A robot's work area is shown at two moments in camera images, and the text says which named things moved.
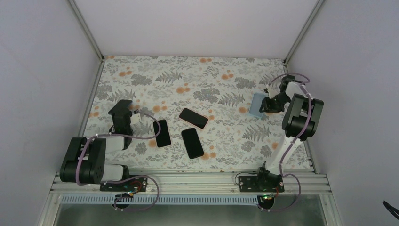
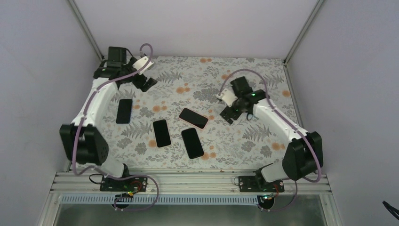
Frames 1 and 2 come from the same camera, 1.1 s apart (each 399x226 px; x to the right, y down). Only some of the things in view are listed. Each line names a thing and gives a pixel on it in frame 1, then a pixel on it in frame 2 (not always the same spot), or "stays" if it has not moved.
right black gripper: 268,108 to 235,116
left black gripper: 113,114 to 139,84
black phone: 192,142 stays
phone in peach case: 163,138 stays
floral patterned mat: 193,112 stays
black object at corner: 388,207 stays
